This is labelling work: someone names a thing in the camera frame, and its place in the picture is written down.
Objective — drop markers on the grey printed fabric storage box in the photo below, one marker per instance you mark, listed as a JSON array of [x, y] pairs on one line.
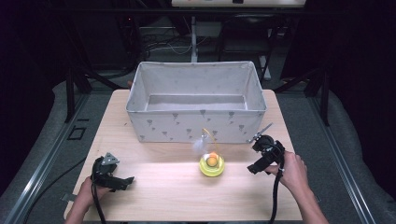
[[174, 124]]

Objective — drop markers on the black chair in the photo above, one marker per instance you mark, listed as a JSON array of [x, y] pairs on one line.
[[246, 34]]

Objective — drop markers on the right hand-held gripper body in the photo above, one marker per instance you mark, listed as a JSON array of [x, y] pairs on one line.
[[272, 151]]

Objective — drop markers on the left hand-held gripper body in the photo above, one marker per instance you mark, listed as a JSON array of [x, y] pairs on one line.
[[101, 171]]

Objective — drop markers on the person's right hand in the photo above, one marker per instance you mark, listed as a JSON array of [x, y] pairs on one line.
[[294, 172]]

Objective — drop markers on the black metal stand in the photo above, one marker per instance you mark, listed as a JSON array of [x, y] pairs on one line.
[[323, 96], [70, 93]]

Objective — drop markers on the black tape square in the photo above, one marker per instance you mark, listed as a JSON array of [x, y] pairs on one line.
[[77, 133]]

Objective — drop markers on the aluminium floor rail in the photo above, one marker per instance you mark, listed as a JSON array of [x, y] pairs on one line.
[[342, 165], [43, 161]]

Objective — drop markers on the person's left hand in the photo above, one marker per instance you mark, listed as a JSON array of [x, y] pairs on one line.
[[88, 194]]

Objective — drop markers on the white desk leg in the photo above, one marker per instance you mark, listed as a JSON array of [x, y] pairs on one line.
[[194, 40]]

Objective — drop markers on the yellow cat toy with feather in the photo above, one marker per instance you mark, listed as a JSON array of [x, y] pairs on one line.
[[211, 169]]

